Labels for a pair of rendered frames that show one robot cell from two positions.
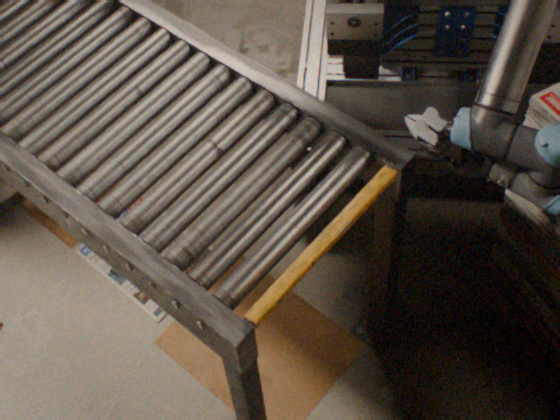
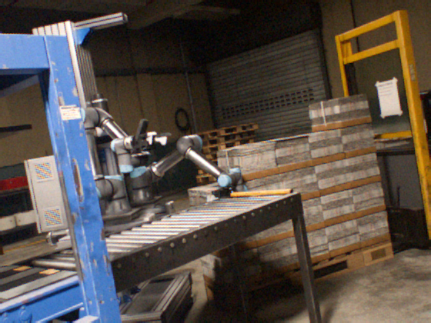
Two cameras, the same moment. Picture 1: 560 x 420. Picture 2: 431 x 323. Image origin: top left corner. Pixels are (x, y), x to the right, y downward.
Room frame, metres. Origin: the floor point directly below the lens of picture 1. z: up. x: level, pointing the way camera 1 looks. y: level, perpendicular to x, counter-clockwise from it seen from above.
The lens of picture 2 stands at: (1.41, 2.59, 1.17)
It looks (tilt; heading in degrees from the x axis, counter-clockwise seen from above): 3 degrees down; 263
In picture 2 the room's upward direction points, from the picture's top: 10 degrees counter-clockwise
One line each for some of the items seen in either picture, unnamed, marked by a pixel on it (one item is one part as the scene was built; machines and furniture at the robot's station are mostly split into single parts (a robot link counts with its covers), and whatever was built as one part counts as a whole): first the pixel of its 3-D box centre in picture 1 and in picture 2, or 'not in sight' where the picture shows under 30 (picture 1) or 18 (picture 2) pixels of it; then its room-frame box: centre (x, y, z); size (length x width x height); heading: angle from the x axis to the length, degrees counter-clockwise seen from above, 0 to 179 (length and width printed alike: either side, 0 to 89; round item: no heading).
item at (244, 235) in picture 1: (270, 208); (243, 204); (0.95, -0.10, 0.77); 0.47 x 0.05 x 0.05; 129
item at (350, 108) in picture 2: not in sight; (349, 178); (-0.12, -1.22, 0.65); 0.39 x 0.30 x 1.29; 107
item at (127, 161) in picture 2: not in sight; (128, 162); (1.52, -0.19, 1.11); 0.11 x 0.08 x 0.11; 47
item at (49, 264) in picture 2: not in sight; (63, 267); (1.81, 0.59, 0.77); 0.47 x 0.05 x 0.05; 129
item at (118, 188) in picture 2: not in sight; (113, 186); (1.65, -0.45, 0.98); 0.13 x 0.12 x 0.14; 47
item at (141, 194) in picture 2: not in sight; (141, 193); (1.50, -0.93, 0.87); 0.15 x 0.15 x 0.10
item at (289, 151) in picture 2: not in sight; (280, 154); (0.45, -1.05, 0.95); 0.38 x 0.29 x 0.23; 107
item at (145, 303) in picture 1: (148, 253); not in sight; (1.38, 0.24, 0.00); 0.37 x 0.28 x 0.01; 39
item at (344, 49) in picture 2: not in sight; (357, 133); (-0.44, -1.66, 0.97); 0.09 x 0.09 x 1.75; 17
